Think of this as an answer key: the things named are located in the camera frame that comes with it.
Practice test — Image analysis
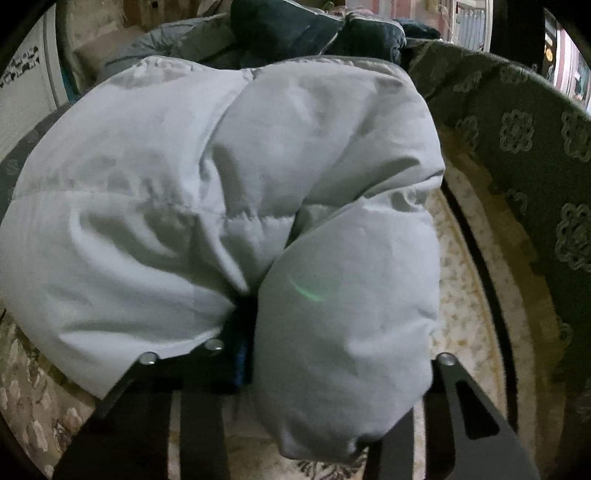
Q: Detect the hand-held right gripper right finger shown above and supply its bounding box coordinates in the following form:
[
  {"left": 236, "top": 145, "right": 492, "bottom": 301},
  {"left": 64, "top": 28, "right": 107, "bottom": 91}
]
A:
[{"left": 365, "top": 353, "right": 541, "bottom": 480}]

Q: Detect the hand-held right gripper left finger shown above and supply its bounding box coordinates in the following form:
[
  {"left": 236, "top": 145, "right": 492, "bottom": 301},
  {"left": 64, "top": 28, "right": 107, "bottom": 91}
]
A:
[{"left": 53, "top": 295, "right": 256, "bottom": 480}]

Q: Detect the white puffy jacket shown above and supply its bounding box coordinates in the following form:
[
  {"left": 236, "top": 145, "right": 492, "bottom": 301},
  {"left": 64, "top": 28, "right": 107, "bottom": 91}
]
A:
[{"left": 0, "top": 54, "right": 446, "bottom": 462}]

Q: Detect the floral bed blanket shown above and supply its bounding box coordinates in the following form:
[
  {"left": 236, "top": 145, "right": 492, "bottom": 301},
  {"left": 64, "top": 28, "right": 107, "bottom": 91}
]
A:
[{"left": 0, "top": 134, "right": 532, "bottom": 480}]

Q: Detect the dark teal quilted clothing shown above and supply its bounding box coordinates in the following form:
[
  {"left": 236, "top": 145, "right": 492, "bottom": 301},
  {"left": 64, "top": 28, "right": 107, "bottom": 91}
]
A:
[{"left": 228, "top": 0, "right": 444, "bottom": 63}]

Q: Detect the floral patterned sofa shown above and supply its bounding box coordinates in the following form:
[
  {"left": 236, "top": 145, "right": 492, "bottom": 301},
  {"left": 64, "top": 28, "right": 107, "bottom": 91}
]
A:
[{"left": 0, "top": 39, "right": 591, "bottom": 462}]

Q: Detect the colourful wall picture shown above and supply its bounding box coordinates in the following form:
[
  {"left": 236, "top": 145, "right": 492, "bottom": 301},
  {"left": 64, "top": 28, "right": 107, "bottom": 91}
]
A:
[{"left": 545, "top": 14, "right": 591, "bottom": 112}]

